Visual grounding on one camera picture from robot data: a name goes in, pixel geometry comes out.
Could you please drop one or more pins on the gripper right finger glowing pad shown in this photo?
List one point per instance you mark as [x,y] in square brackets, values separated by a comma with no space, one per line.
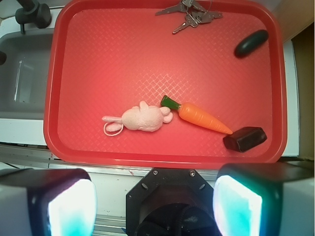
[268,199]

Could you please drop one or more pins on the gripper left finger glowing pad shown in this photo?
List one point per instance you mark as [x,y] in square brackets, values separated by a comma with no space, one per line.
[61,202]

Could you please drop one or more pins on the black rectangular box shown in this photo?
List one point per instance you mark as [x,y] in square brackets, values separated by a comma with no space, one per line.
[245,139]

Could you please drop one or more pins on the orange toy carrot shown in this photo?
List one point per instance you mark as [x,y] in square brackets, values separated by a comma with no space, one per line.
[195,115]

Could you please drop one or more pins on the grey sink basin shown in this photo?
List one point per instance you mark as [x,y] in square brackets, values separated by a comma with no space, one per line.
[23,76]

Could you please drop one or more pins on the pink plush mouse toy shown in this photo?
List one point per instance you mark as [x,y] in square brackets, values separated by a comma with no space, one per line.
[144,117]

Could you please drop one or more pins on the black oval stone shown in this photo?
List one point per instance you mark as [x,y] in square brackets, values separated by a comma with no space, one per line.
[251,43]

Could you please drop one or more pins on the black sink faucet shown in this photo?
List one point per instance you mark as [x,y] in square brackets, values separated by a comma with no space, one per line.
[33,12]

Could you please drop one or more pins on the silver key bunch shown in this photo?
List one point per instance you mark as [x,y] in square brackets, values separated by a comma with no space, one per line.
[195,14]

